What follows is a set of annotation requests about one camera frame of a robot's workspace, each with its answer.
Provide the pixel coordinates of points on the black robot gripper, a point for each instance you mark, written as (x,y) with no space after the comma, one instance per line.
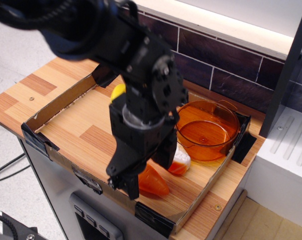
(134,147)

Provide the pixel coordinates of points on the orange toy carrot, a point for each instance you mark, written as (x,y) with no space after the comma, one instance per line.
(150,181)

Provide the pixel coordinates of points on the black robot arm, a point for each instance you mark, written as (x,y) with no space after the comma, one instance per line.
(143,118)

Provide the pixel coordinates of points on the transparent orange plastic pot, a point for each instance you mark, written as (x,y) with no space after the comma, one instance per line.
(207,129)

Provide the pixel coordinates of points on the cardboard fence with black tape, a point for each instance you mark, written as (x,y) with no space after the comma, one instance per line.
(69,144)

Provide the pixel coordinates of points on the toy salmon sushi piece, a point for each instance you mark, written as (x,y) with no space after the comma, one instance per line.
(181,161)

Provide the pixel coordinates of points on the grey toy oven front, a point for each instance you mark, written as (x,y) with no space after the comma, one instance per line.
(92,224)

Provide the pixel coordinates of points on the brass screw right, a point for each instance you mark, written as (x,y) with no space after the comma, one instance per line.
(218,207)

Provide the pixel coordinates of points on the yellow toy banana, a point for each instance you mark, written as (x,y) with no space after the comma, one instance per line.
(118,91)

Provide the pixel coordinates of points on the dark grey vertical post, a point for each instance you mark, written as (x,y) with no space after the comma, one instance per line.
(288,91)

